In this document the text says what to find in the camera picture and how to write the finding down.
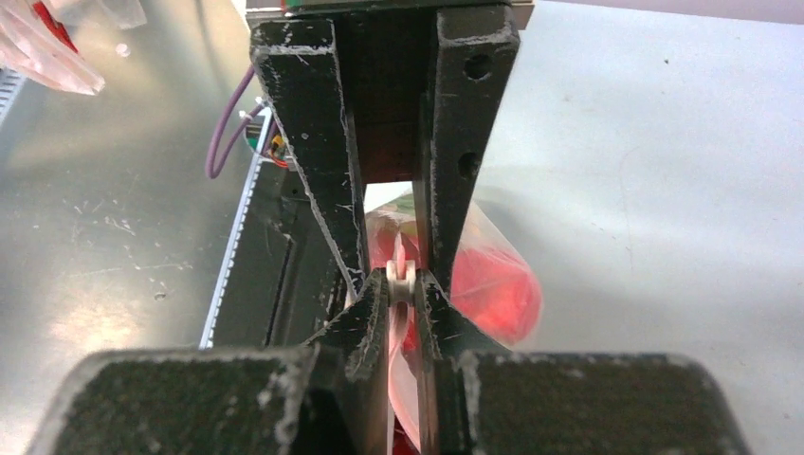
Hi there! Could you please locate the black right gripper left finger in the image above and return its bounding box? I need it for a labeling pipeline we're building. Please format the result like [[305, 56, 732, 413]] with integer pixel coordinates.
[[27, 269, 390, 454]]

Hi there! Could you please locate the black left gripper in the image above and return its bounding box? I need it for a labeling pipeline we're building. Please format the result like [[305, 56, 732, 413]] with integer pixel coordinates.
[[250, 5, 521, 296]]

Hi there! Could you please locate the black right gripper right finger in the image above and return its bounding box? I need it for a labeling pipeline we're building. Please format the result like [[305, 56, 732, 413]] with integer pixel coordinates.
[[414, 269, 752, 455]]

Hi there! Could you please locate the clear zip top bag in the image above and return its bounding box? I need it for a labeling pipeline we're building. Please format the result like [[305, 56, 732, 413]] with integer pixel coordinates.
[[367, 194, 539, 454]]

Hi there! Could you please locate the red bell pepper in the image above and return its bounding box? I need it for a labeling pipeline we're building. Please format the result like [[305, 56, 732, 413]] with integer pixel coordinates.
[[366, 205, 542, 346]]

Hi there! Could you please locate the crumpled plastic bag pile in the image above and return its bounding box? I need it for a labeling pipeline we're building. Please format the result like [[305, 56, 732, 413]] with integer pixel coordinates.
[[1, 1, 147, 96]]

